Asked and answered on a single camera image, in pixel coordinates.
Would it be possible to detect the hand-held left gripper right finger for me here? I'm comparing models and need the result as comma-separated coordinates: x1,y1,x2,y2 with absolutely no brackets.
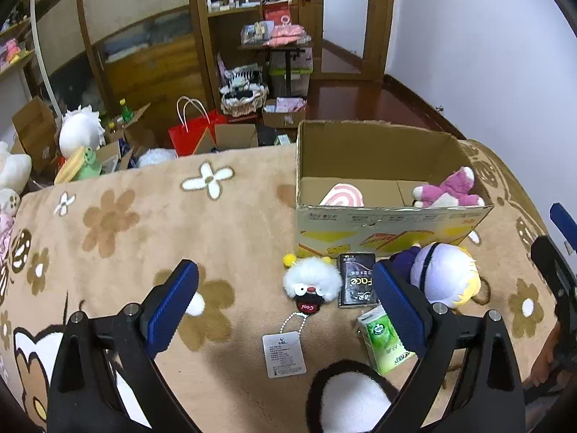
372,259,526,433

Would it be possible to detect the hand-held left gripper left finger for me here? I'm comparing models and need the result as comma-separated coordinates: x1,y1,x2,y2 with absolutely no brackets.
47,259,201,433

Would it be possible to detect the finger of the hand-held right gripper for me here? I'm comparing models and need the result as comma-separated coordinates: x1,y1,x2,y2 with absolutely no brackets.
549,202,577,254
530,235,577,301

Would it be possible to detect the person's right hand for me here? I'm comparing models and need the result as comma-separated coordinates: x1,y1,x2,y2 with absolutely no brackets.
530,322,569,389

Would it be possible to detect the green tissue packet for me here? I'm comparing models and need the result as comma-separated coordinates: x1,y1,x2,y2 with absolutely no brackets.
357,304,418,376

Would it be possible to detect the black tissue packet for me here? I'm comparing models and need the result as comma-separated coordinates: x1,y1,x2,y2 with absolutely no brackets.
336,253,378,309

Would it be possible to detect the blond doll in purple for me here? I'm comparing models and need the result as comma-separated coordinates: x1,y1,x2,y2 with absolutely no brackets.
388,241,481,310

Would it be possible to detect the beige flower printed blanket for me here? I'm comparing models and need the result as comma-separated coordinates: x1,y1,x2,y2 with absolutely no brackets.
0,137,569,433

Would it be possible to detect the black and white plush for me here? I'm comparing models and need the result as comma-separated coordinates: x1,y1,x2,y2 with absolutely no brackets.
305,359,402,433

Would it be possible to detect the pink bear plush toy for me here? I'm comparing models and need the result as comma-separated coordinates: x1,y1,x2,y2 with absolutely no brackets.
412,166,486,209

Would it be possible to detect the pink white swirl plush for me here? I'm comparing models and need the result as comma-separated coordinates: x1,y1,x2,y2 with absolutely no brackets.
319,183,365,209

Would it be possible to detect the white fluffy plush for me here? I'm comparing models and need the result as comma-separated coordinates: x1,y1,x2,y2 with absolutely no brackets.
135,147,178,169

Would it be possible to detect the green frog plush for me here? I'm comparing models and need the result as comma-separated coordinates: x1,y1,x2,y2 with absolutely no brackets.
53,145,104,185

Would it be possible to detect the red paper bag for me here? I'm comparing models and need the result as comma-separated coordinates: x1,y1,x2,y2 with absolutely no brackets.
168,96,229,158

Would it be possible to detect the cardboard box with bottles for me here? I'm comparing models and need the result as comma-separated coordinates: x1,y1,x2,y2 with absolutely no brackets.
103,103,157,165

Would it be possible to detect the small brown cardboard box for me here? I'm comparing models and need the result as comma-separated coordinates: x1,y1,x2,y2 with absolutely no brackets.
195,123,260,154

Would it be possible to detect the white round plush toy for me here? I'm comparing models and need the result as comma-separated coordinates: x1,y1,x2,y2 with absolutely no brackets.
58,105,106,158

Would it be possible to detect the white teddy bear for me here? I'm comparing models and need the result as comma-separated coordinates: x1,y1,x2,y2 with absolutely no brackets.
0,141,33,218

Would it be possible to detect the wicker basket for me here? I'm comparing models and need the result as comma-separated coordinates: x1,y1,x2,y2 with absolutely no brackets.
219,85,270,118

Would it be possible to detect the cardboard box with pink packets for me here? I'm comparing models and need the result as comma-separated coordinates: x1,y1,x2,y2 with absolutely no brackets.
262,96,308,128

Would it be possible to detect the brown cardboard box with flap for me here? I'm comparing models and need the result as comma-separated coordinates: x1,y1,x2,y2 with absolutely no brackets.
11,96,60,173

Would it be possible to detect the zebra striped plush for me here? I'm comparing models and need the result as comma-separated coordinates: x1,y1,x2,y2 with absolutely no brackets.
224,66,265,94

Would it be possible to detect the clear storage bin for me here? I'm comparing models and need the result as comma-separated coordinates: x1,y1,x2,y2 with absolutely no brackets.
269,65,312,99

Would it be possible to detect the wooden wardrobe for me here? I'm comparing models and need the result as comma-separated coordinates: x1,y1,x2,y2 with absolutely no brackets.
76,0,213,123

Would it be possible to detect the white pole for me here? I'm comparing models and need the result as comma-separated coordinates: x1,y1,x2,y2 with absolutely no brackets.
29,0,60,119

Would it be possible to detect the dark folding table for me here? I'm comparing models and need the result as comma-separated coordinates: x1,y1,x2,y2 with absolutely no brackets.
238,38,314,96

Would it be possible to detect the wooden shelf cabinet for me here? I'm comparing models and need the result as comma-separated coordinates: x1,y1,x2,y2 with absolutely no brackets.
186,0,268,115

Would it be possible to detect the pink clothing pack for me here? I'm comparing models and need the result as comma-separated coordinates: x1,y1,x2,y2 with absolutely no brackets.
263,22,313,47

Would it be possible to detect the wooden door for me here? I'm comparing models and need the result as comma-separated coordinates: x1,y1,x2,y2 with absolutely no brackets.
288,0,326,78

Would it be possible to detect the red gift bag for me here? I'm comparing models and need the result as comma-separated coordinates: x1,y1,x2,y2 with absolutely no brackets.
263,3,292,26

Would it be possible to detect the white fluffy plush keychain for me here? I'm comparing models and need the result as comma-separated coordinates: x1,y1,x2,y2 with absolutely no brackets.
262,253,343,379

